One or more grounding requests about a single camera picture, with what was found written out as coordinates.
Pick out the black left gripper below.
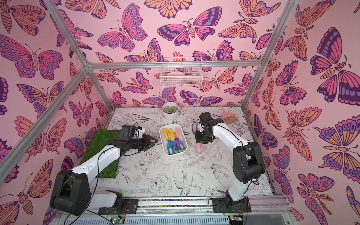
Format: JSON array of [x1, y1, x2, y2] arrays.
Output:
[[129, 134, 158, 152]]

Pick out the blue rake yellow handle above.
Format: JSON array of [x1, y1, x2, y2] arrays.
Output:
[[165, 129, 175, 155], [162, 128, 173, 155], [168, 129, 176, 141]]

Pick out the purple rake pink handle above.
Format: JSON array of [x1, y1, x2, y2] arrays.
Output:
[[173, 127, 185, 153]]

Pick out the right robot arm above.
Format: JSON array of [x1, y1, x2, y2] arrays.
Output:
[[195, 112, 265, 207]]

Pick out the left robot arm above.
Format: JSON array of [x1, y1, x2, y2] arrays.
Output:
[[49, 134, 158, 216]]

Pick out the white storage tray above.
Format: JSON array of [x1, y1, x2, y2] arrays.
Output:
[[159, 124, 188, 158]]

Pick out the pink hand brush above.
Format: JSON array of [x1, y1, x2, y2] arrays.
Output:
[[220, 107, 239, 125]]

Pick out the white plant pot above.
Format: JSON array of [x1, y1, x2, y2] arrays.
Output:
[[162, 102, 179, 122]]

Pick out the green artificial grass mat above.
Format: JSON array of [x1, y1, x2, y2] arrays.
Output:
[[81, 129, 128, 179]]

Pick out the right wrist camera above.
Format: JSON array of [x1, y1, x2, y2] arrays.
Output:
[[199, 112, 213, 125]]

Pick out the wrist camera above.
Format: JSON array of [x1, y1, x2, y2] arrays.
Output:
[[118, 124, 145, 142], [199, 112, 213, 125]]

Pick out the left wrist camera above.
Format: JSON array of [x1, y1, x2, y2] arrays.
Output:
[[118, 124, 145, 142]]

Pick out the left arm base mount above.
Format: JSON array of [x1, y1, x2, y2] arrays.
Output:
[[98, 193, 139, 215]]

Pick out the white wire basket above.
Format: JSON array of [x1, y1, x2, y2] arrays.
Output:
[[158, 57, 203, 88]]

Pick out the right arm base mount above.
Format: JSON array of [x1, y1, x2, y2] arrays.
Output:
[[211, 196, 252, 214]]

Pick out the aluminium cage frame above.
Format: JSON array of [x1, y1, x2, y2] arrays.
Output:
[[0, 0, 299, 225]]

